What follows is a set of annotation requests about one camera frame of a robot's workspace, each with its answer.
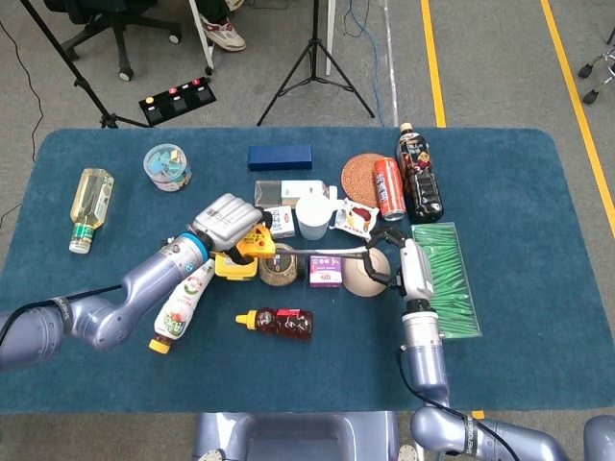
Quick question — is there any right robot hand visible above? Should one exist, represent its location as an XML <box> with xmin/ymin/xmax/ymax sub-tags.
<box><xmin>362</xmin><ymin>228</ymin><xmax>436</xmax><ymax>303</ymax></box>

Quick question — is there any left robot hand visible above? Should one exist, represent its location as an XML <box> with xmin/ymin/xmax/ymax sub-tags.
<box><xmin>191</xmin><ymin>193</ymin><xmax>264</xmax><ymax>264</ymax></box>

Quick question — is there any yellow tape measure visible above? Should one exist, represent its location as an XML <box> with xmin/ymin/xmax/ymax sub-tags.
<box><xmin>234</xmin><ymin>223</ymin><xmax>374</xmax><ymax>261</ymax></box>

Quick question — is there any clear box of green teabags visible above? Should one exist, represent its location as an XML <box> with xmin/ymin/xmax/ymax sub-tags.
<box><xmin>410</xmin><ymin>221</ymin><xmax>482</xmax><ymax>340</ymax></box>

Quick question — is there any transparent plastic case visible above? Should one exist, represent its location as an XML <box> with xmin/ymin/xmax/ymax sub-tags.
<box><xmin>253</xmin><ymin>180</ymin><xmax>324</xmax><ymax>210</ymax></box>

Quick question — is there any green tub with yellow lid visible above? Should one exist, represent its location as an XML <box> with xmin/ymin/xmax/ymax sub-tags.
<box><xmin>213</xmin><ymin>252</ymin><xmax>258</xmax><ymax>281</ymax></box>

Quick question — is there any white box with blue print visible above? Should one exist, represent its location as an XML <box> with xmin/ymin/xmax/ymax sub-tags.
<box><xmin>263</xmin><ymin>205</ymin><xmax>297</xmax><ymax>240</ymax></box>

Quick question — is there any upturned beige bowl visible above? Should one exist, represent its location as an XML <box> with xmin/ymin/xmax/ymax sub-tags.
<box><xmin>344</xmin><ymin>247</ymin><xmax>392</xmax><ymax>297</ymax></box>

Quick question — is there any glass jar of seeds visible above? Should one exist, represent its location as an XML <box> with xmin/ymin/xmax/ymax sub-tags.
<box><xmin>258</xmin><ymin>252</ymin><xmax>307</xmax><ymax>288</ymax></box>

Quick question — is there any clear jar of clips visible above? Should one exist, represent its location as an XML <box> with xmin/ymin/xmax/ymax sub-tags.
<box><xmin>142</xmin><ymin>142</ymin><xmax>192</xmax><ymax>193</ymax></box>

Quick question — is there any navy blue box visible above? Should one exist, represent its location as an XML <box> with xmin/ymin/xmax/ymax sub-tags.
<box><xmin>247</xmin><ymin>144</ymin><xmax>313</xmax><ymax>172</ymax></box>

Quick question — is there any cake snack packet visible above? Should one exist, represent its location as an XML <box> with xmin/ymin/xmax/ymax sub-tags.
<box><xmin>334</xmin><ymin>198</ymin><xmax>375</xmax><ymax>241</ymax></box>

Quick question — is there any light blue mug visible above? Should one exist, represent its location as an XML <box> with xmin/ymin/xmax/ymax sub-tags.
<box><xmin>295</xmin><ymin>184</ymin><xmax>340</xmax><ymax>241</ymax></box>

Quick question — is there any dark tea bottle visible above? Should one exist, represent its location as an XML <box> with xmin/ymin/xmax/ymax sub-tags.
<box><xmin>396</xmin><ymin>122</ymin><xmax>446</xmax><ymax>224</ymax></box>

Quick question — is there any orange soda can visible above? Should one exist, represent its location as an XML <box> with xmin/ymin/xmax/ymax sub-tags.
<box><xmin>373</xmin><ymin>157</ymin><xmax>407</xmax><ymax>221</ymax></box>

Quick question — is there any small purple box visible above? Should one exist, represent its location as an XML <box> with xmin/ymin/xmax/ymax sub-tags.
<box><xmin>308</xmin><ymin>255</ymin><xmax>344</xmax><ymax>288</ymax></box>

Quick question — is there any white-labelled tea bottle yellow cap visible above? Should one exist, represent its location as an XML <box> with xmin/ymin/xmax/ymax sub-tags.
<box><xmin>147</xmin><ymin>258</ymin><xmax>216</xmax><ymax>355</ymax></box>

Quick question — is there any blue table cloth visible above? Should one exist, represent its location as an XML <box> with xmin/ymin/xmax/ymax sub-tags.
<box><xmin>0</xmin><ymin>127</ymin><xmax>615</xmax><ymax>415</ymax></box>

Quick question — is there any round woven coaster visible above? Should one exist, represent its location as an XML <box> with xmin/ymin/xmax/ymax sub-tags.
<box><xmin>340</xmin><ymin>152</ymin><xmax>393</xmax><ymax>206</ymax></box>

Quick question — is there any bear-shaped honey bottle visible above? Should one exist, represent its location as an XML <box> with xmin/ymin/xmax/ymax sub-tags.
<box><xmin>234</xmin><ymin>307</ymin><xmax>314</xmax><ymax>340</ymax></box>

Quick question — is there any black foot pedal board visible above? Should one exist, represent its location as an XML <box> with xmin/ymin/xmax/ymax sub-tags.
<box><xmin>137</xmin><ymin>76</ymin><xmax>217</xmax><ymax>127</ymax></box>

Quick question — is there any clear bottle of yellow liquid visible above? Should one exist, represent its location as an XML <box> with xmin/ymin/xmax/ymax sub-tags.
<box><xmin>68</xmin><ymin>167</ymin><xmax>115</xmax><ymax>255</ymax></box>

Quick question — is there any black floor stand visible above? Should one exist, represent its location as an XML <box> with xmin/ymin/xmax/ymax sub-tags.
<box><xmin>18</xmin><ymin>0</ymin><xmax>150</xmax><ymax>130</ymax></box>
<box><xmin>256</xmin><ymin>0</ymin><xmax>376</xmax><ymax>127</ymax></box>

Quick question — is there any robot torso base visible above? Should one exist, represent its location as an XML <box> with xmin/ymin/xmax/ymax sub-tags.
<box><xmin>191</xmin><ymin>411</ymin><xmax>400</xmax><ymax>461</ymax></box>

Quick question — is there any black office chair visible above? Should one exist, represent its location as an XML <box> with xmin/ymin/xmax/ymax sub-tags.
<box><xmin>42</xmin><ymin>0</ymin><xmax>183</xmax><ymax>82</ymax></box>

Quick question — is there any wheeled stool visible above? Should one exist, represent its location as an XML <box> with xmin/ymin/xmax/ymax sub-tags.
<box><xmin>578</xmin><ymin>23</ymin><xmax>615</xmax><ymax>106</ymax></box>

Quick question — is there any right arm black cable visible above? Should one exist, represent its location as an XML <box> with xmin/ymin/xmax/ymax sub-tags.
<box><xmin>395</xmin><ymin>350</ymin><xmax>510</xmax><ymax>461</ymax></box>

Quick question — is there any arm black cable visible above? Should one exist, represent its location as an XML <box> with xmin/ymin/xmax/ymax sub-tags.
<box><xmin>395</xmin><ymin>350</ymin><xmax>510</xmax><ymax>461</ymax></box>
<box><xmin>0</xmin><ymin>284</ymin><xmax>124</xmax><ymax>347</ymax></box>

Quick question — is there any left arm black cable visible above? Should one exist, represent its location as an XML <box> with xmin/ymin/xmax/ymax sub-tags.
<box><xmin>0</xmin><ymin>284</ymin><xmax>124</xmax><ymax>347</ymax></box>

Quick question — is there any white frame pole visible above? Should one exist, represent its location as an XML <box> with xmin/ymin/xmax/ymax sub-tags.
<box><xmin>325</xmin><ymin>0</ymin><xmax>337</xmax><ymax>76</ymax></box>
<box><xmin>188</xmin><ymin>0</ymin><xmax>216</xmax><ymax>76</ymax></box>

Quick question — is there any blue floor cable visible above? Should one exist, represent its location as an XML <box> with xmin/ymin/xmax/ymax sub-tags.
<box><xmin>348</xmin><ymin>0</ymin><xmax>385</xmax><ymax>127</ymax></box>

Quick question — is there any black floor cable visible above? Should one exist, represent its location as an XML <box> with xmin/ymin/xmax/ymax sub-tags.
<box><xmin>0</xmin><ymin>21</ymin><xmax>45</xmax><ymax>227</ymax></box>

